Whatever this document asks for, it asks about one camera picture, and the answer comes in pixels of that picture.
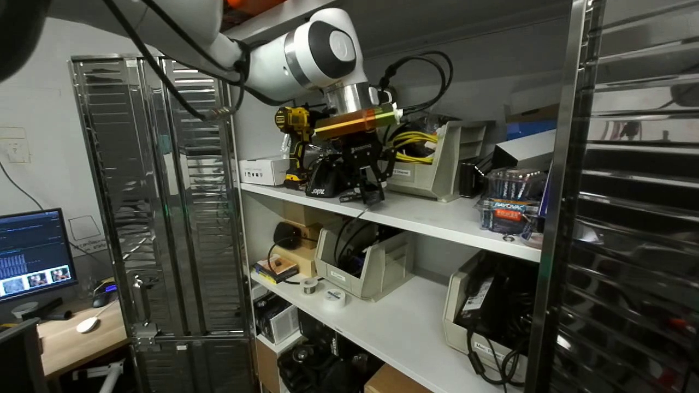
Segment steel rack right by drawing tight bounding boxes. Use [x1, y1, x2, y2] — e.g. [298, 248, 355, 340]
[526, 0, 699, 393]

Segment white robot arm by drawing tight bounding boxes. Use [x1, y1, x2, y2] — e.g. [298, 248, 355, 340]
[49, 0, 403, 182]

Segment steel rack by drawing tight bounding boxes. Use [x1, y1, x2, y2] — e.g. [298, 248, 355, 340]
[71, 58, 256, 393]
[526, 0, 699, 393]

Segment battery pack box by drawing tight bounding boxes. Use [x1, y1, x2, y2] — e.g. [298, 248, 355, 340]
[479, 169, 547, 237]

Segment black cable bundle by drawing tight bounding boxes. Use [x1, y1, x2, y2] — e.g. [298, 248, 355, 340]
[466, 259, 538, 390]

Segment small white box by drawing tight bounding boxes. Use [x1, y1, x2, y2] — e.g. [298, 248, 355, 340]
[240, 157, 289, 187]

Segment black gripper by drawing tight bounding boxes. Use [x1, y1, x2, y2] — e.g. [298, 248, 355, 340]
[335, 131, 396, 207]

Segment wooden desk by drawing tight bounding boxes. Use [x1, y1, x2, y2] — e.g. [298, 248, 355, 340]
[37, 302, 130, 378]

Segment black object on shelf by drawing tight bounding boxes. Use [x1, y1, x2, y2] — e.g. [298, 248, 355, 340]
[307, 154, 347, 200]

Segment yellow cables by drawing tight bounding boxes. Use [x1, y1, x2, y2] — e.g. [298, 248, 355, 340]
[391, 129, 442, 167]

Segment white computer mouse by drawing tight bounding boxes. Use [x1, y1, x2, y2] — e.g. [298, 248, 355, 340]
[74, 316, 100, 334]

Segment yellow black power drill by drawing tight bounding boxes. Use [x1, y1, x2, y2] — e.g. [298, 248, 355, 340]
[275, 108, 312, 188]

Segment large brown cardboard box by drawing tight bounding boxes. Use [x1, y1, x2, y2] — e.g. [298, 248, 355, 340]
[363, 364, 431, 393]

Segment white shelf unit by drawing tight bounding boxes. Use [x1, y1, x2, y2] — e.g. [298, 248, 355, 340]
[237, 108, 564, 393]

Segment steel rack left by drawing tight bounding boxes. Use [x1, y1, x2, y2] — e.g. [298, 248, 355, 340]
[71, 58, 256, 393]

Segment cream storage bin middle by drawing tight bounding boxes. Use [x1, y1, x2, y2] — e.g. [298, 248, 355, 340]
[315, 226, 415, 302]

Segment computer monitor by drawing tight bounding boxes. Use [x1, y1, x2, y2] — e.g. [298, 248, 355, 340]
[0, 207, 76, 303]

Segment cream storage bin right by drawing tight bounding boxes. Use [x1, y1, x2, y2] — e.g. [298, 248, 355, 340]
[442, 251, 538, 390]

